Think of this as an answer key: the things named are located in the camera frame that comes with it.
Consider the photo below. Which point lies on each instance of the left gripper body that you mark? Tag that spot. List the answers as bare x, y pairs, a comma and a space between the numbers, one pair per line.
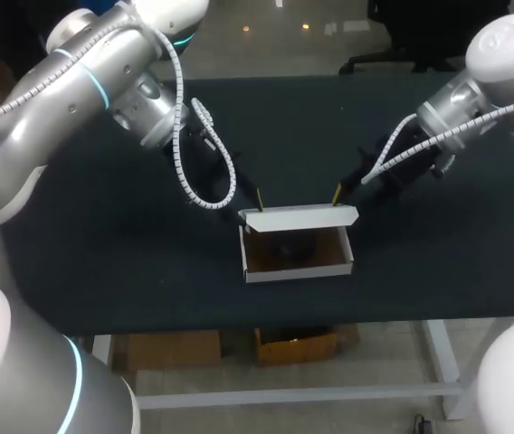
207, 176

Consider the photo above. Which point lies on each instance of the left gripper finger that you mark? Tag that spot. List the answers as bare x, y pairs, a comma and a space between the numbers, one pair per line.
251, 187

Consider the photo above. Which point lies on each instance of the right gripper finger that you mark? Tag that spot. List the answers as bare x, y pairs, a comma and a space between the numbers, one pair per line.
349, 181

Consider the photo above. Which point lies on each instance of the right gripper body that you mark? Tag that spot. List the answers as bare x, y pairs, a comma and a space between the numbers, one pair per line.
408, 169

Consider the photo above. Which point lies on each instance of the white cardboard box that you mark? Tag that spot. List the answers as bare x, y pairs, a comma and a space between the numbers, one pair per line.
297, 218

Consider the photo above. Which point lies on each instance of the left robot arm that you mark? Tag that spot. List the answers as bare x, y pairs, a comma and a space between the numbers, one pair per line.
58, 104

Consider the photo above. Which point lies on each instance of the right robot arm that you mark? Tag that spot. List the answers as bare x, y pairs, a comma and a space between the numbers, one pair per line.
506, 54

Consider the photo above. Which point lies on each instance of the black metal phone stand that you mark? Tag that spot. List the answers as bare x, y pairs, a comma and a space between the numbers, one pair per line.
291, 248

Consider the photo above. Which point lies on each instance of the open brown cardboard box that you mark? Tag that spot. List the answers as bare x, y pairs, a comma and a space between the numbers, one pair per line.
297, 350

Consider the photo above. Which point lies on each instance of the closed brown cardboard box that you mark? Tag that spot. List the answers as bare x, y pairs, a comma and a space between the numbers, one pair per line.
171, 350

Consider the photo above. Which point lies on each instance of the black office chair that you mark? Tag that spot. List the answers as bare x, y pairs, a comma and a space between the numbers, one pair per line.
402, 40

